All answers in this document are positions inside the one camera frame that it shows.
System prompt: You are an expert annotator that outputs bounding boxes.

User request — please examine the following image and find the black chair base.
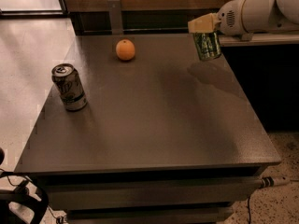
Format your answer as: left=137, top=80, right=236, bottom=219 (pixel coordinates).
left=0, top=170, right=49, bottom=224

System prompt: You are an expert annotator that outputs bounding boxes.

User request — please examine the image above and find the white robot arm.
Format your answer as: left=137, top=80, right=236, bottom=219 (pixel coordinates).
left=188, top=0, right=299, bottom=40

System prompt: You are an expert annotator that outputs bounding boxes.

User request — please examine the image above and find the silver white soda can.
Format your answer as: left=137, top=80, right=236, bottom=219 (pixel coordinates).
left=51, top=63, right=87, bottom=111

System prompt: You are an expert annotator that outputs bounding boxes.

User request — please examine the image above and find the left metal wall bracket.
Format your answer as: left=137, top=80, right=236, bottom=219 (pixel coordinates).
left=107, top=0, right=123, bottom=35

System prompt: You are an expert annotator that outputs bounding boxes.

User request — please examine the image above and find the wooden wall shelf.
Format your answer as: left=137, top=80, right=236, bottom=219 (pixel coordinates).
left=219, top=33, right=299, bottom=47

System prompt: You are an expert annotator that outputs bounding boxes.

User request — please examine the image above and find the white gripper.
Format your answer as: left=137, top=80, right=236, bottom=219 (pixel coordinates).
left=188, top=0, right=249, bottom=36

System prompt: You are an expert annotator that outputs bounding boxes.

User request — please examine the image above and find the black hanging cable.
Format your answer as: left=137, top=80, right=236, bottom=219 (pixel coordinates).
left=246, top=195, right=252, bottom=224

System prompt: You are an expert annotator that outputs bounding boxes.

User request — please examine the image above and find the green soda can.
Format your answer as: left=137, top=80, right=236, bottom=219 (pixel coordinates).
left=192, top=32, right=221, bottom=62

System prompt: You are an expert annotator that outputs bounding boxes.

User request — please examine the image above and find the white cable connector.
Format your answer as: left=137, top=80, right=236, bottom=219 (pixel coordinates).
left=260, top=176, right=290, bottom=189

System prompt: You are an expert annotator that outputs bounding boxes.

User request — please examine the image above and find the orange fruit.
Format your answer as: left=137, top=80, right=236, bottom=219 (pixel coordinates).
left=116, top=39, right=135, bottom=61

